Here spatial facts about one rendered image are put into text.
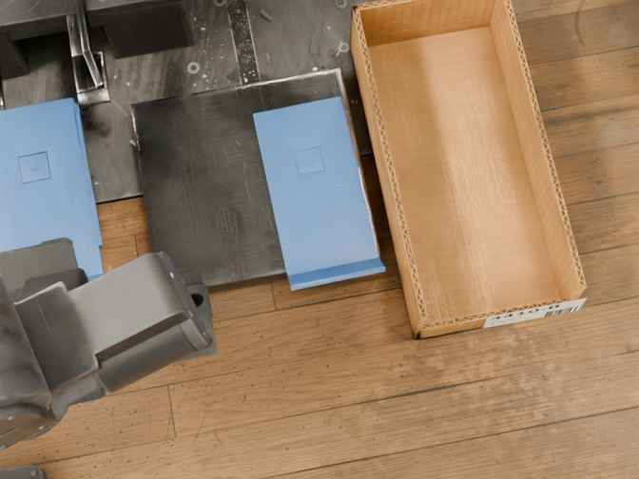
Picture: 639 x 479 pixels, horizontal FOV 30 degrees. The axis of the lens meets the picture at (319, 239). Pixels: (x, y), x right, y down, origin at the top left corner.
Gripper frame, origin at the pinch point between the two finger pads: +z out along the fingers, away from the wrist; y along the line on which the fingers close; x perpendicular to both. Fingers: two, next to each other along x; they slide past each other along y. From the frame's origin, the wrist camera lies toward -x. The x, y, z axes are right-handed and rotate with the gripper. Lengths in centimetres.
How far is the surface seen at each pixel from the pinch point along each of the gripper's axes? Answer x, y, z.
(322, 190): -20.5, 1.3, 9.2
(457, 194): -30.9, -1.2, 9.5
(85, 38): -5.3, 15.8, 10.8
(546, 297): -35.3, -9.3, 4.5
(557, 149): -39.7, 0.4, 10.8
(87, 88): -4.7, 12.2, 9.3
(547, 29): -41.8, 9.4, 16.1
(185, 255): -9.3, -1.4, 8.5
